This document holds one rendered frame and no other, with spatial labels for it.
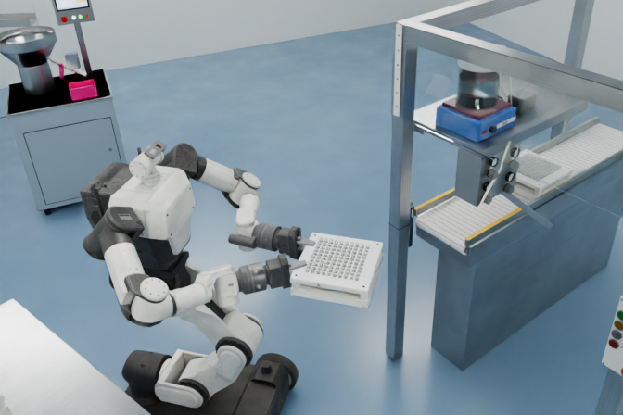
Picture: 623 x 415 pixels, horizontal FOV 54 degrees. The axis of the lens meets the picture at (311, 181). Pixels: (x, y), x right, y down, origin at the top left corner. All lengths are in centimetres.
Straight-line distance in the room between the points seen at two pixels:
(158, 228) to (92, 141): 225
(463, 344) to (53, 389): 173
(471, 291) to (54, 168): 276
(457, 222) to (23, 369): 163
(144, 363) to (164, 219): 85
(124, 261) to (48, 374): 45
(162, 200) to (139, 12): 491
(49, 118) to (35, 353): 222
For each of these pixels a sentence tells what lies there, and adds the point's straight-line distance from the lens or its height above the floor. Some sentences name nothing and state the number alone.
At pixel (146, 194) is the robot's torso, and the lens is 199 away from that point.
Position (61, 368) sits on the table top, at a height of 83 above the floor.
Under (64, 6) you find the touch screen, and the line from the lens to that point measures 429.
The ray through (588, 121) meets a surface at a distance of 178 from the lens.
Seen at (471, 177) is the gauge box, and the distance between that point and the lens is 220.
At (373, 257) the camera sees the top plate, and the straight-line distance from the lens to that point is 195.
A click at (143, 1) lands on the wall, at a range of 675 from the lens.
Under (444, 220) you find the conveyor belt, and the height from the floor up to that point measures 80.
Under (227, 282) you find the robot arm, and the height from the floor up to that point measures 103.
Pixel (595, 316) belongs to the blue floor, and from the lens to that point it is 345.
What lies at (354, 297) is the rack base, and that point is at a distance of 188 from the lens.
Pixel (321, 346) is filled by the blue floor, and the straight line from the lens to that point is 307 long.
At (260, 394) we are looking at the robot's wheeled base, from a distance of 266.
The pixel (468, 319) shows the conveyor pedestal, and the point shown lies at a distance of 278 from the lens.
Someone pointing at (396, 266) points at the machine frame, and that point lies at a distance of 263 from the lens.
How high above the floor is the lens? 222
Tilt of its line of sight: 31 degrees down
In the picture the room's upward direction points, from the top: 3 degrees counter-clockwise
